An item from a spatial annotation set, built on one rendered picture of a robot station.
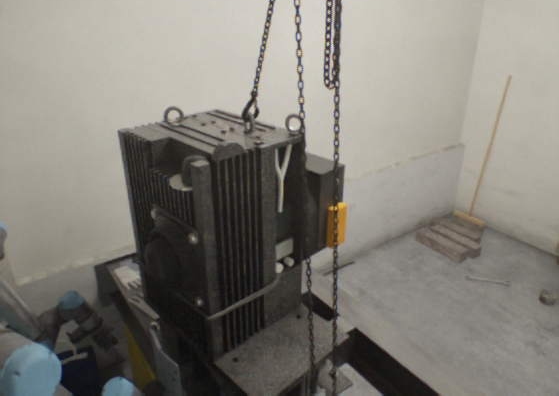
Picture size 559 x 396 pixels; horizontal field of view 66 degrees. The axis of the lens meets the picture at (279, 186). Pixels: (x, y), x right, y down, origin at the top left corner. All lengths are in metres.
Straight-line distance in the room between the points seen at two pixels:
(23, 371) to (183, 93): 1.74
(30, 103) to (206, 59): 0.90
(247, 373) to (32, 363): 0.72
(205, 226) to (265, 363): 0.55
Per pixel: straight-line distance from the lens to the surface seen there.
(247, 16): 2.63
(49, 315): 1.84
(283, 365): 1.58
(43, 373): 1.11
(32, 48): 2.27
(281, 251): 1.60
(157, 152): 1.47
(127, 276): 2.47
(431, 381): 1.95
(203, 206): 1.25
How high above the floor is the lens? 2.04
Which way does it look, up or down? 24 degrees down
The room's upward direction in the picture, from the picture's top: straight up
